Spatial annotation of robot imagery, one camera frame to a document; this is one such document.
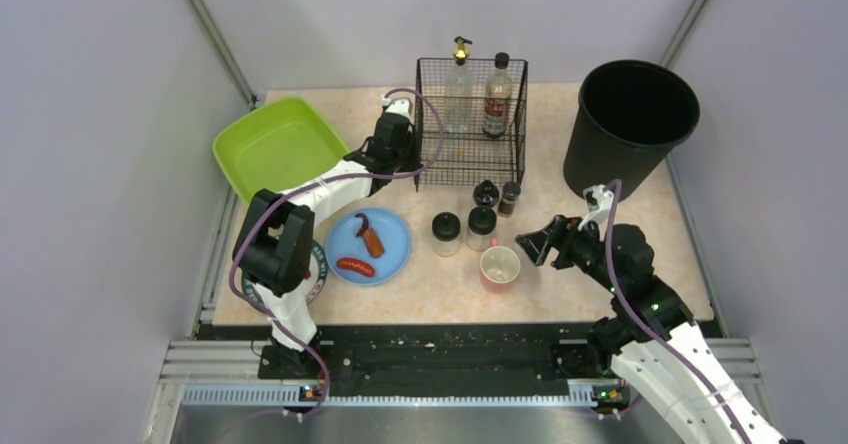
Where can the clear bottle gold pump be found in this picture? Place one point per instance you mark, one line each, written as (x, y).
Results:
(458, 87)

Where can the white green rimmed plate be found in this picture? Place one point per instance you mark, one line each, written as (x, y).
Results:
(310, 287)

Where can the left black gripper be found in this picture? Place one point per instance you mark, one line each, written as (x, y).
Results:
(395, 132)

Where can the brown sauce bottle black cap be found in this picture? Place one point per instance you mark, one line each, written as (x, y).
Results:
(497, 94)

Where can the dark red chili pepper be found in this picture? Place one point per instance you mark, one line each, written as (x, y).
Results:
(364, 225)

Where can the clear jar black lid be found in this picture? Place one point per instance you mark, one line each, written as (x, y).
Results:
(481, 227)
(446, 229)

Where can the orange sausage piece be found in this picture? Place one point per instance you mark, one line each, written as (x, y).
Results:
(373, 243)

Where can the blue plate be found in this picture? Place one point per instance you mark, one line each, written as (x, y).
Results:
(342, 243)

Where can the green plastic tub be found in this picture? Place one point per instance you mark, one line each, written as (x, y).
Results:
(277, 146)

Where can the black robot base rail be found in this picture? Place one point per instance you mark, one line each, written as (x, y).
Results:
(449, 361)

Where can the small dark spice bottle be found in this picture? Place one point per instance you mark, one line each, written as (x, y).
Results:
(509, 197)

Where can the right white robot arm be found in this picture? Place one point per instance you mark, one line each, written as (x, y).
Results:
(652, 341)

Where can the pink mug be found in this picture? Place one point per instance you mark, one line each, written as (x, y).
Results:
(499, 267)

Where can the black wire basket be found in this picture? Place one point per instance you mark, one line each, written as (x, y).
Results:
(468, 158)

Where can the red sausage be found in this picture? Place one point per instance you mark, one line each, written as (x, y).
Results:
(356, 265)

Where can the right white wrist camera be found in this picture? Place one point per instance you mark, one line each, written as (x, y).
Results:
(599, 200)

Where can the black pepper grinder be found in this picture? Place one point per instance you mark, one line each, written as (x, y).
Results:
(486, 194)

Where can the black trash bin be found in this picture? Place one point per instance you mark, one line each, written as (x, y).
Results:
(631, 114)

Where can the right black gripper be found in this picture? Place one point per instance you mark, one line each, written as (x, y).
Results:
(557, 237)

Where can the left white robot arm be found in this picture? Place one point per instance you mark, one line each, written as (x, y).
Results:
(274, 247)

